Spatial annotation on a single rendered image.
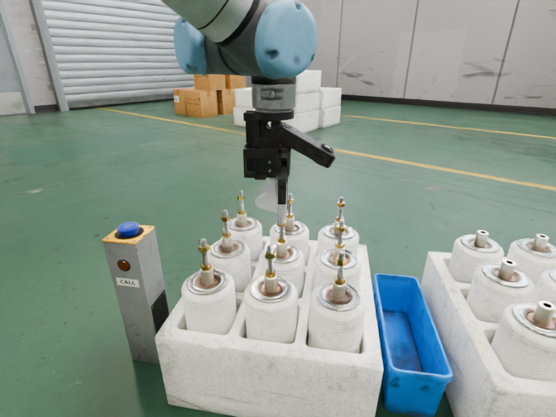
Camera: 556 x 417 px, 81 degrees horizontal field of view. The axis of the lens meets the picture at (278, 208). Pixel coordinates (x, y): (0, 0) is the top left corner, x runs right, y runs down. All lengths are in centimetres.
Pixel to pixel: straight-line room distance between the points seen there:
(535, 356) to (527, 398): 6
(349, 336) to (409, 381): 16
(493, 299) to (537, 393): 16
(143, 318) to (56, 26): 501
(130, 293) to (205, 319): 19
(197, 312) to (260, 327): 11
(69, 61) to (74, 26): 44
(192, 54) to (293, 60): 16
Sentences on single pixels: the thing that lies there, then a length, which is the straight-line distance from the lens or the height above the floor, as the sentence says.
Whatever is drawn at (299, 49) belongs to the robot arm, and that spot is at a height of 63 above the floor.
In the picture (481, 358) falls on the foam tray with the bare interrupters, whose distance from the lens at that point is 67.
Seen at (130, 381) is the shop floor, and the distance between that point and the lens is 85.
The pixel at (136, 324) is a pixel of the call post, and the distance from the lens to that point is 79.
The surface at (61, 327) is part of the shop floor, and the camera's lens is 105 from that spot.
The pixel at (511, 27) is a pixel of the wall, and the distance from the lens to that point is 546.
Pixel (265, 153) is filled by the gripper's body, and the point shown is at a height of 48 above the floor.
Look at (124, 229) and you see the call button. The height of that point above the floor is 33.
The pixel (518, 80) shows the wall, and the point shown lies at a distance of 542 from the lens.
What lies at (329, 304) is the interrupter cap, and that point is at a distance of 57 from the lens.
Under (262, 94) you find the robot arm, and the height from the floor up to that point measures 57.
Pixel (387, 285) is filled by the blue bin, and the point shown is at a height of 9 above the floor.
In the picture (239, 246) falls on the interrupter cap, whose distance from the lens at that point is 72.
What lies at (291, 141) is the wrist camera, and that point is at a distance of 58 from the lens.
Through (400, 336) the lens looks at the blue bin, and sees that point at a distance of 91.
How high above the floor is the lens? 62
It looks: 24 degrees down
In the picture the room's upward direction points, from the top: straight up
